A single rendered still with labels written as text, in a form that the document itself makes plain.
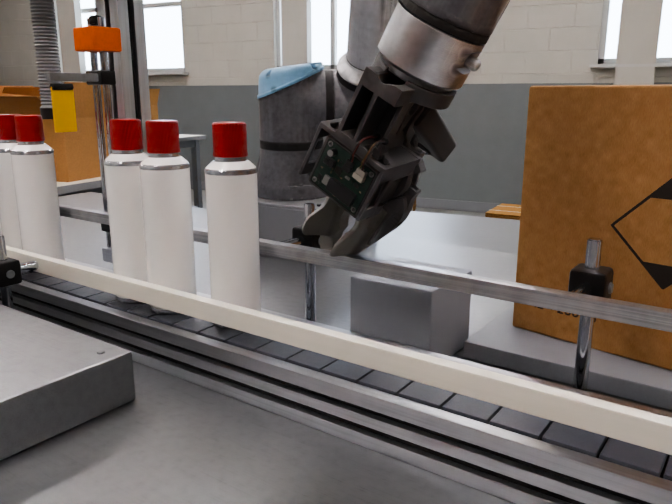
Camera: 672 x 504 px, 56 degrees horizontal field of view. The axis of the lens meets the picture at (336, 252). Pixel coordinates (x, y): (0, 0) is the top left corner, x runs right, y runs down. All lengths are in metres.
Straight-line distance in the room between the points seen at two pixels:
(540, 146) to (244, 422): 0.41
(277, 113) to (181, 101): 6.70
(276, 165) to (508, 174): 5.13
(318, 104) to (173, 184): 0.49
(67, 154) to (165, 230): 1.99
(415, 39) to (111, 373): 0.39
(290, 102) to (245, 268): 0.53
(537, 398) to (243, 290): 0.31
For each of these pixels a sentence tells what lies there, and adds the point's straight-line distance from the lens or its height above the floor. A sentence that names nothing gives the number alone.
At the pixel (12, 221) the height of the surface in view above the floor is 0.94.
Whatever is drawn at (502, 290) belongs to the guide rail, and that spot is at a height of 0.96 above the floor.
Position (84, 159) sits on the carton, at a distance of 2.73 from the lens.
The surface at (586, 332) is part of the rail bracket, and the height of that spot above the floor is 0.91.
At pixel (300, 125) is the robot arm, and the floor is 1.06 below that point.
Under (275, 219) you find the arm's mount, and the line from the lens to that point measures 1.11.
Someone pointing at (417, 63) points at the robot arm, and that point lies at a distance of 0.50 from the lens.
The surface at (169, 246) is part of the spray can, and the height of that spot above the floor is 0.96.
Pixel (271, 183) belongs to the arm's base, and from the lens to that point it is 1.13.
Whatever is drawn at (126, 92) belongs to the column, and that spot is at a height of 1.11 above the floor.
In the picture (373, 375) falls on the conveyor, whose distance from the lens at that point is 0.55.
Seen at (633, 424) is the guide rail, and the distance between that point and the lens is 0.46.
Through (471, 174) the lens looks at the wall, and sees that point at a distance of 6.26.
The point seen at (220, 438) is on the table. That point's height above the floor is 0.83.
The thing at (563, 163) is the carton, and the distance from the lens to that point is 0.70.
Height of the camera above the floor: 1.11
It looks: 14 degrees down
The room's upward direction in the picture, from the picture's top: straight up
